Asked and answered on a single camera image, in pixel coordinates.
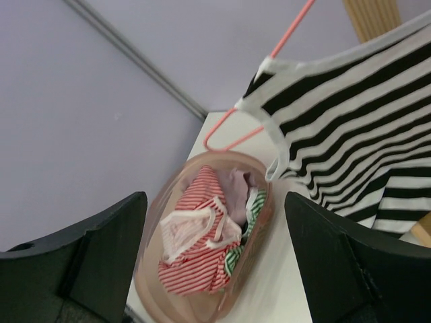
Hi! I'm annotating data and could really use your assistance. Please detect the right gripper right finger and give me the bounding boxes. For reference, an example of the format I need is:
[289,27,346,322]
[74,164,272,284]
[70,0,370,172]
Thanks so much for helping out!
[285,192,430,322]

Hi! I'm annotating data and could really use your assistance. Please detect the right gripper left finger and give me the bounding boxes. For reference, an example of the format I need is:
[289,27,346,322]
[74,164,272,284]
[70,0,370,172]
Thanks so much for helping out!
[1,192,147,322]

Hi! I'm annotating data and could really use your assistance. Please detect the red striped tank top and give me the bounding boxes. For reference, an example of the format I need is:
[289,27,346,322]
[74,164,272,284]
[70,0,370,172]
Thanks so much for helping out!
[158,166,242,296]

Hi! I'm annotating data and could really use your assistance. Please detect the green striped tank top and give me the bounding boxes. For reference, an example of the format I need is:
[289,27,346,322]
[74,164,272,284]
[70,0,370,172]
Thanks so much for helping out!
[224,187,267,277]

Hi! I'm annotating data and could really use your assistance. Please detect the black white striped tank top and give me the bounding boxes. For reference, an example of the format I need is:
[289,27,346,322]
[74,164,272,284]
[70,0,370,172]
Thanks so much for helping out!
[236,13,430,238]

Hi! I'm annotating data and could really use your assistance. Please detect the pink hanger of black top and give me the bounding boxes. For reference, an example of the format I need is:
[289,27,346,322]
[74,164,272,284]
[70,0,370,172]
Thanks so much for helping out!
[203,0,317,153]

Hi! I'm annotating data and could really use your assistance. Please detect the mauve tank top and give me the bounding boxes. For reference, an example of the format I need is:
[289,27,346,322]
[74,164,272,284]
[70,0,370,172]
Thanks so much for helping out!
[216,168,259,227]

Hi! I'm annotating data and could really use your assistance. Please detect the pink plastic basin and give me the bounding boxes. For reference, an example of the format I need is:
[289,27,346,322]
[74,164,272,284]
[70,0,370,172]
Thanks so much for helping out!
[127,152,274,322]

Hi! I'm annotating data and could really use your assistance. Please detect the wooden clothes rack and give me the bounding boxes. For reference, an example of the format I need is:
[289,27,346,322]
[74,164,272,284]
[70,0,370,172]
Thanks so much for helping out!
[343,0,430,248]

